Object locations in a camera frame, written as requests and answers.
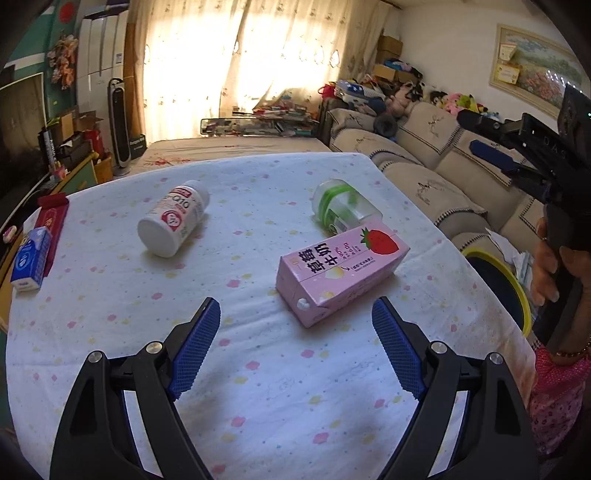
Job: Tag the white standing air conditioner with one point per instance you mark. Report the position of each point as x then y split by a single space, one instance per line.
99 69

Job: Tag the glass coffee table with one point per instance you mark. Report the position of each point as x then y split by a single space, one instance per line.
258 127

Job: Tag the pink plush doll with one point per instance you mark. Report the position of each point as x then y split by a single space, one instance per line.
400 99

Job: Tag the clear bottle with green bands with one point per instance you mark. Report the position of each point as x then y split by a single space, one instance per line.
341 203

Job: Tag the red round wall ornament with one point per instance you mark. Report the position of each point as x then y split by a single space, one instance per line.
67 11

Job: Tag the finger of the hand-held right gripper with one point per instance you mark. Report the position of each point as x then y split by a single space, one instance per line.
491 156
480 121

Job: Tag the black television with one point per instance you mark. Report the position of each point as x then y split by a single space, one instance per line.
18 138

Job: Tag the cream embroidered curtain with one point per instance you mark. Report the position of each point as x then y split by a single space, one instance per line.
194 69

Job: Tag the white pill bottle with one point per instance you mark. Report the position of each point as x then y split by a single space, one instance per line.
171 221

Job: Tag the person's right forearm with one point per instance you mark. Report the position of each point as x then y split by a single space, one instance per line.
579 344

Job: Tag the stack of cardboard boxes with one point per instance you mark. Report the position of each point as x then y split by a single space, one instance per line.
390 50

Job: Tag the dark green box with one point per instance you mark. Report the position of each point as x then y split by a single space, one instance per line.
137 145

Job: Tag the open cardboard box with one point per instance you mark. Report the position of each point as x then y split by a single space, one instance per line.
64 127

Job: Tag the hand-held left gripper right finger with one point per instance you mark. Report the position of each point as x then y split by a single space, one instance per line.
397 346

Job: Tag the yellow trash bin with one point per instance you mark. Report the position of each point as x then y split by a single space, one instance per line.
478 251

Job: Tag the red box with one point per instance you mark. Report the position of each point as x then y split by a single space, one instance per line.
53 217

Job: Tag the white paper sheets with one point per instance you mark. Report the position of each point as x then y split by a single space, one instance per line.
505 244

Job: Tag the floral sheet mattress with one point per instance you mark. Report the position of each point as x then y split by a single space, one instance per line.
231 147

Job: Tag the beige sofa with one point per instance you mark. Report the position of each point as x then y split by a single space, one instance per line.
415 180

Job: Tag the framed flower painting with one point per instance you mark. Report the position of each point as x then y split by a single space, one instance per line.
535 69

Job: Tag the artificial flower decoration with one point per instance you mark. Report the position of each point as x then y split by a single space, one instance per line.
62 62

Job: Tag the row of plush toys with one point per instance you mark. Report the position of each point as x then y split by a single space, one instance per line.
457 101

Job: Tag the pink dotted clothing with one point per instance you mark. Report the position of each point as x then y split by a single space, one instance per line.
558 397

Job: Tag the person's right hand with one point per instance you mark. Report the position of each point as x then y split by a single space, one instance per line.
545 267

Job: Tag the blue tissue pack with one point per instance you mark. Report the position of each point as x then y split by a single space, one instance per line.
30 258

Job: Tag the blue star print case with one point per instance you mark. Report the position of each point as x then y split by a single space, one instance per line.
358 90

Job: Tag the dotted white tablecloth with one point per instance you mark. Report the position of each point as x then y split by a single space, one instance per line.
258 392

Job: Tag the white tower fan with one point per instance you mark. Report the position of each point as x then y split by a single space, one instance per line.
120 129

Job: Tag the pink strawberry milk carton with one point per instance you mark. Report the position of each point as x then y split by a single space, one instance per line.
332 272

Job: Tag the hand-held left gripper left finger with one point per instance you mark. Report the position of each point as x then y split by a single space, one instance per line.
198 341

